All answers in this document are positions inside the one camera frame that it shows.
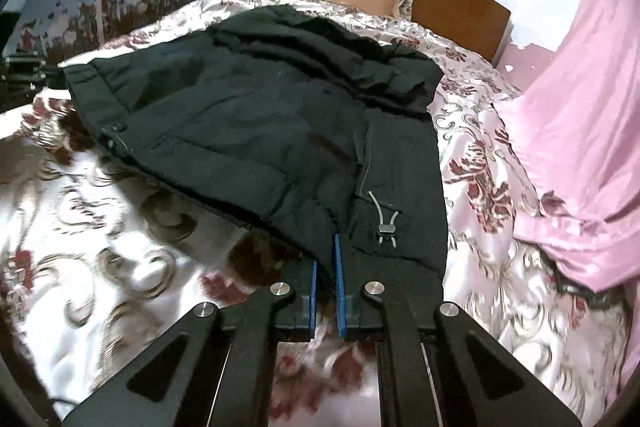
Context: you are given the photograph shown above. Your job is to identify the floral satin bedspread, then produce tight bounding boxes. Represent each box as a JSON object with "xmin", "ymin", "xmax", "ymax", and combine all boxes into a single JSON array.
[{"xmin": 0, "ymin": 0, "xmax": 631, "ymax": 427}]

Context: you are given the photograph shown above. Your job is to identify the pink hanging sheet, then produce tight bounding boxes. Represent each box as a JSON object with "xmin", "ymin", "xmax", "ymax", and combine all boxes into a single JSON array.
[{"xmin": 492, "ymin": 0, "xmax": 640, "ymax": 295}]

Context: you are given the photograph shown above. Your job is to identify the wooden headboard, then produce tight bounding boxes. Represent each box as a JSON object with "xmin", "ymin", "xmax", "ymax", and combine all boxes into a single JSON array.
[{"xmin": 411, "ymin": 0, "xmax": 512, "ymax": 64}]

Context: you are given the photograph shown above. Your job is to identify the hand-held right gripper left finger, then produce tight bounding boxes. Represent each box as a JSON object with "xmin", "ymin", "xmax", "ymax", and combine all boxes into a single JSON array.
[{"xmin": 62, "ymin": 257, "xmax": 319, "ymax": 427}]

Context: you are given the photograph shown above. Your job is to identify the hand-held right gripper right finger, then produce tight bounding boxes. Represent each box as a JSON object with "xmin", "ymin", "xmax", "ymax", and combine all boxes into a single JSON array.
[{"xmin": 332, "ymin": 233, "xmax": 583, "ymax": 427}]

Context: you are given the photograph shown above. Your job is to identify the black jacket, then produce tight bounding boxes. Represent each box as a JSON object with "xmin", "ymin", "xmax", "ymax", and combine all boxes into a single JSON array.
[{"xmin": 62, "ymin": 4, "xmax": 448, "ymax": 308}]

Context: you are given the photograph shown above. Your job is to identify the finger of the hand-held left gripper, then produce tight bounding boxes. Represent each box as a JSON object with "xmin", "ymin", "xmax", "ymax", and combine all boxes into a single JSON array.
[{"xmin": 5, "ymin": 54, "xmax": 68, "ymax": 88}]

